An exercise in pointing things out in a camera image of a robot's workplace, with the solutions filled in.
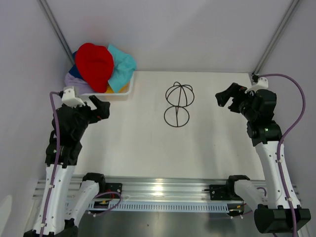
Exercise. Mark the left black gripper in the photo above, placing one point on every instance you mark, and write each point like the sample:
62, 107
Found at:
100, 113

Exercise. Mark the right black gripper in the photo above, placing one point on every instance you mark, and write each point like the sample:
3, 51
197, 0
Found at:
238, 92

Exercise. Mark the yellow bucket hat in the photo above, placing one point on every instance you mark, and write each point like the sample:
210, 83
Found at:
109, 90

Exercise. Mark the red bucket hat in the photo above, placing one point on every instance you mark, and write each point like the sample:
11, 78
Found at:
95, 65

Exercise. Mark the blue bucket hat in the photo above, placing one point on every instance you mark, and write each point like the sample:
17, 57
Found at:
74, 72

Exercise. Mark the teal bucket hat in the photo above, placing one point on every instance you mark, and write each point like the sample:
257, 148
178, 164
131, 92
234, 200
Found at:
124, 67

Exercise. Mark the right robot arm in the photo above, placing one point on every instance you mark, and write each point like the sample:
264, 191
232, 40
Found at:
279, 211

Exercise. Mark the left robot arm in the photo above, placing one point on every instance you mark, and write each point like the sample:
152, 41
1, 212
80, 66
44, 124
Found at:
55, 218

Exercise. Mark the white plastic basket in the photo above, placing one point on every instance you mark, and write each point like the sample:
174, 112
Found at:
126, 92

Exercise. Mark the lavender bucket hat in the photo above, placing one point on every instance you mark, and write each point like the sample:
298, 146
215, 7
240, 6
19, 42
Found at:
82, 86

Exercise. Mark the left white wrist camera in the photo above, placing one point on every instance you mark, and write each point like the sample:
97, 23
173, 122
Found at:
70, 97

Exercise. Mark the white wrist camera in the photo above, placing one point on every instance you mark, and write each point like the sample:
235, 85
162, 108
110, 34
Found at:
70, 97
262, 83

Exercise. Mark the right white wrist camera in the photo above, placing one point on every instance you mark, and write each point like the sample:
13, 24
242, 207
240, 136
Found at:
262, 83

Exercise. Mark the black wire hat stand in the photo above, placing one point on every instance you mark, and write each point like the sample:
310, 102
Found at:
179, 97

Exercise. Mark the right aluminium frame post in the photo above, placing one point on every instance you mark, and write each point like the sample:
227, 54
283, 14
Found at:
286, 19

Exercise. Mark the aluminium frame post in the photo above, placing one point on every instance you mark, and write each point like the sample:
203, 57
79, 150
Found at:
56, 29
286, 19

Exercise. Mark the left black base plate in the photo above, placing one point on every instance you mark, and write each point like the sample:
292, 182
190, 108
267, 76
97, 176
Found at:
112, 187

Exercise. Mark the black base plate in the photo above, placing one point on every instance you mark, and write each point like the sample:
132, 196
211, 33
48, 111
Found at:
219, 192
112, 187

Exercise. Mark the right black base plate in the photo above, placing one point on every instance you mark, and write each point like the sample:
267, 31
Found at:
219, 192

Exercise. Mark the aluminium mounting rail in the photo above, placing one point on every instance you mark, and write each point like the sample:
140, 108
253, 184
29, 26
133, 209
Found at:
145, 189

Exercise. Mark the white slotted cable duct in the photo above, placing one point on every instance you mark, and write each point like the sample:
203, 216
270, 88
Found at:
149, 206

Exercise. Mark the left aluminium frame post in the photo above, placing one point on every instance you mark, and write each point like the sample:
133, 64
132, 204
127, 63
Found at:
56, 29

